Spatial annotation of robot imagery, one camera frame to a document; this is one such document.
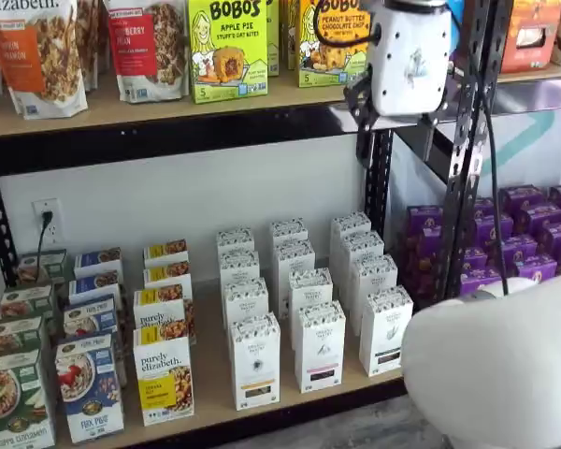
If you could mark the black metal shelf unit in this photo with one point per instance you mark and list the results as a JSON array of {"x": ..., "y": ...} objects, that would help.
[
  {"x": 168, "y": 142},
  {"x": 542, "y": 93}
]

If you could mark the white purely elizabeth granola bag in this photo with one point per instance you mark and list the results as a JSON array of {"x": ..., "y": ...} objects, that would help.
[{"x": 92, "y": 42}]

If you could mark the white wall outlet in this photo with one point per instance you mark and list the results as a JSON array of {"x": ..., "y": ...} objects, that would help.
[{"x": 53, "y": 208}]

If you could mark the yellow Bobo's peanut butter box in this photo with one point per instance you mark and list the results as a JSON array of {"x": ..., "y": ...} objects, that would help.
[
  {"x": 293, "y": 33},
  {"x": 332, "y": 61}
]

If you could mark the orange Annie's box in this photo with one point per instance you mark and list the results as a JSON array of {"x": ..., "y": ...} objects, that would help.
[{"x": 523, "y": 37}]

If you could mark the red label granola bag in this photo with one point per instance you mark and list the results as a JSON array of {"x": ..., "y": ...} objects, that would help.
[{"x": 145, "y": 51}]

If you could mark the white patterned pantry box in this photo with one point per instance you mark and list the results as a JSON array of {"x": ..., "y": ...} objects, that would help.
[
  {"x": 289, "y": 229},
  {"x": 293, "y": 257},
  {"x": 245, "y": 299},
  {"x": 374, "y": 273},
  {"x": 311, "y": 287},
  {"x": 239, "y": 266},
  {"x": 362, "y": 245},
  {"x": 350, "y": 223},
  {"x": 235, "y": 238}
]

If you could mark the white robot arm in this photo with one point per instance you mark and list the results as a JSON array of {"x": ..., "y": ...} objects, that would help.
[{"x": 495, "y": 360}]

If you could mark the white box pink strip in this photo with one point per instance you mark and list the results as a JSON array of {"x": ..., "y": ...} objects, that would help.
[{"x": 320, "y": 351}]

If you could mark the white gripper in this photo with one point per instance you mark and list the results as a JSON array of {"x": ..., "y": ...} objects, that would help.
[{"x": 411, "y": 56}]

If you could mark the white box yellow strip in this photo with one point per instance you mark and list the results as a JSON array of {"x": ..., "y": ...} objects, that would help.
[{"x": 254, "y": 365}]

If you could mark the blue flax plus cereal box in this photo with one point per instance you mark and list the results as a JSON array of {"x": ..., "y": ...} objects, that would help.
[
  {"x": 98, "y": 259},
  {"x": 90, "y": 315},
  {"x": 95, "y": 283},
  {"x": 89, "y": 388}
]

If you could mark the white box black strip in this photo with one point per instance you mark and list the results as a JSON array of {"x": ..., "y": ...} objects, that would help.
[{"x": 385, "y": 332}]

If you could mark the yellow purely elizabeth box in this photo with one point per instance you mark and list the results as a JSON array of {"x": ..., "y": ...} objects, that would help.
[
  {"x": 166, "y": 250},
  {"x": 159, "y": 311},
  {"x": 168, "y": 276},
  {"x": 163, "y": 374}
]

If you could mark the green apple cinnamon cereal box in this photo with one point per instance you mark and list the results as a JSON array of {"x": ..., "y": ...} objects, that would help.
[
  {"x": 13, "y": 337},
  {"x": 43, "y": 266},
  {"x": 27, "y": 301},
  {"x": 14, "y": 402}
]

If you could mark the green Bobo's apple pie box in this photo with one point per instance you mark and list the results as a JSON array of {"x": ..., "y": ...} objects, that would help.
[
  {"x": 226, "y": 51},
  {"x": 273, "y": 37}
]

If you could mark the orange label granola bag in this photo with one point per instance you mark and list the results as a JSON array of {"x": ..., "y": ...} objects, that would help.
[{"x": 37, "y": 56}]

